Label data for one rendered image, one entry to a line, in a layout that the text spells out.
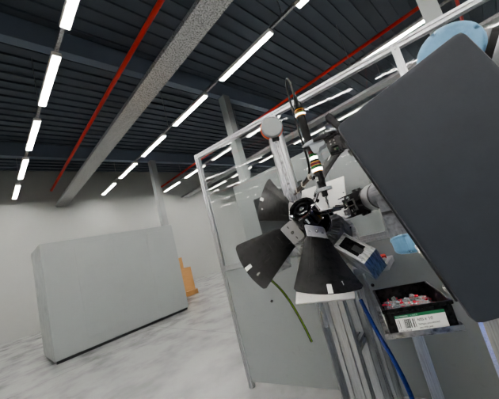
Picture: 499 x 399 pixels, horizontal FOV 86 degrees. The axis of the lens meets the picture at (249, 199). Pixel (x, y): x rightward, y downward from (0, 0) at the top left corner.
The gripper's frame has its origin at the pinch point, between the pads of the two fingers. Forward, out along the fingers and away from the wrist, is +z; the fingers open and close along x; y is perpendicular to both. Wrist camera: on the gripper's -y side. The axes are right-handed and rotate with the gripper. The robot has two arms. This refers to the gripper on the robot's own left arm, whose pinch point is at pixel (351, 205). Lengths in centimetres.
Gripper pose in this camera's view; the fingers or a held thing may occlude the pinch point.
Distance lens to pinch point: 103.7
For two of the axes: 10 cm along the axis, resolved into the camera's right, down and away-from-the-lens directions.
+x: 3.5, 9.2, -1.5
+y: -9.3, 3.4, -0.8
